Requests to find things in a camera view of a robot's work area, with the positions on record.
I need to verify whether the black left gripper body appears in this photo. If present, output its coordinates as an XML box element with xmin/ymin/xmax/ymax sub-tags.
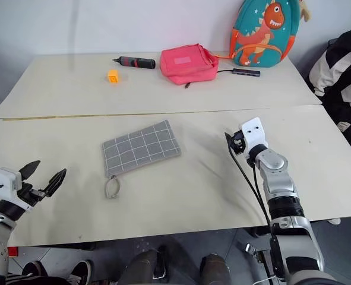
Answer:
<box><xmin>16</xmin><ymin>180</ymin><xmax>48</xmax><ymax>206</ymax></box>

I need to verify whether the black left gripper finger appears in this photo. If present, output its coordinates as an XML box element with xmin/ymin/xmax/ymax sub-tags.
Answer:
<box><xmin>43</xmin><ymin>168</ymin><xmax>68</xmax><ymax>198</ymax></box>
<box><xmin>18</xmin><ymin>160</ymin><xmax>42</xmax><ymax>181</ymax></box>

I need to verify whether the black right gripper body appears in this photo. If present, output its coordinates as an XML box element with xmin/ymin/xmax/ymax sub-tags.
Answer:
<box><xmin>229</xmin><ymin>128</ymin><xmax>248</xmax><ymax>156</ymax></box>

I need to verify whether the grey checked fabric pouch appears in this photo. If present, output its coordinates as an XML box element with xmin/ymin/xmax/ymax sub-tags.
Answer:
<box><xmin>102</xmin><ymin>119</ymin><xmax>182</xmax><ymax>201</ymax></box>

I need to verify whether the grey usb hub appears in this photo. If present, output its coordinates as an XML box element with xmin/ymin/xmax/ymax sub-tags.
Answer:
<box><xmin>216</xmin><ymin>67</ymin><xmax>262</xmax><ymax>78</ymax></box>

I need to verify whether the black shoe white sole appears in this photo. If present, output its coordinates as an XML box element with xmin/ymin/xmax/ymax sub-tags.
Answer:
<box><xmin>69</xmin><ymin>259</ymin><xmax>93</xmax><ymax>283</ymax></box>
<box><xmin>21</xmin><ymin>260</ymin><xmax>49</xmax><ymax>278</ymax></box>

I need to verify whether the pink fabric pouch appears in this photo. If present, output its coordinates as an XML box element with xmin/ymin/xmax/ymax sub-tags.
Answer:
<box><xmin>159</xmin><ymin>43</ymin><xmax>220</xmax><ymax>89</ymax></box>

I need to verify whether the teal dinosaur backpack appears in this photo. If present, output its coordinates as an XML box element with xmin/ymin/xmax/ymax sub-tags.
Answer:
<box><xmin>213</xmin><ymin>0</ymin><xmax>302</xmax><ymax>69</ymax></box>

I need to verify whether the metal clamp on floor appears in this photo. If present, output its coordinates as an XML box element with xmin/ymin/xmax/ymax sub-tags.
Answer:
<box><xmin>244</xmin><ymin>242</ymin><xmax>271</xmax><ymax>265</ymax></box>

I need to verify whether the black red electric screwdriver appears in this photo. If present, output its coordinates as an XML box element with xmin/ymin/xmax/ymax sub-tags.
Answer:
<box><xmin>112</xmin><ymin>55</ymin><xmax>157</xmax><ymax>70</ymax></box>

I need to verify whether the small orange block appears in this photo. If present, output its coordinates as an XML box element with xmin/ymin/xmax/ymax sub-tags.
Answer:
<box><xmin>107</xmin><ymin>69</ymin><xmax>121</xmax><ymax>86</ymax></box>

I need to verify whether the black and white jacket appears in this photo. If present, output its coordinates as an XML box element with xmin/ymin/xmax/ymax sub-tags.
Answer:
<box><xmin>308</xmin><ymin>28</ymin><xmax>351</xmax><ymax>157</ymax></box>

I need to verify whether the dark rounded shape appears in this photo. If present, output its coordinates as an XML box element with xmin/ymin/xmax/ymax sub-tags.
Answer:
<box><xmin>127</xmin><ymin>248</ymin><xmax>165</xmax><ymax>285</ymax></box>
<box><xmin>200</xmin><ymin>253</ymin><xmax>232</xmax><ymax>285</ymax></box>

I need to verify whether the beige plush pendant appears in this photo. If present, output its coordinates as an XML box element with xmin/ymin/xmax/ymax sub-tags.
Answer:
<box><xmin>299</xmin><ymin>0</ymin><xmax>313</xmax><ymax>23</ymax></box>

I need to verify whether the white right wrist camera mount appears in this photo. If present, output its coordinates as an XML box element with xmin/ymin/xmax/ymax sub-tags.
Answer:
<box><xmin>240</xmin><ymin>117</ymin><xmax>268</xmax><ymax>159</ymax></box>

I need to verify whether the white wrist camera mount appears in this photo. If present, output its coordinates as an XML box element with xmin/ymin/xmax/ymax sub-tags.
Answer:
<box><xmin>0</xmin><ymin>167</ymin><xmax>24</xmax><ymax>212</ymax></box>
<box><xmin>240</xmin><ymin>117</ymin><xmax>268</xmax><ymax>159</ymax></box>

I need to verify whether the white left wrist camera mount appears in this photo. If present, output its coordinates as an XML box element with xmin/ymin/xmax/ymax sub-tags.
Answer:
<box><xmin>0</xmin><ymin>167</ymin><xmax>24</xmax><ymax>212</ymax></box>

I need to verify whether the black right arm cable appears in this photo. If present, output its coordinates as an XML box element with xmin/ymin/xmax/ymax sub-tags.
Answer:
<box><xmin>229</xmin><ymin>147</ymin><xmax>273</xmax><ymax>228</ymax></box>

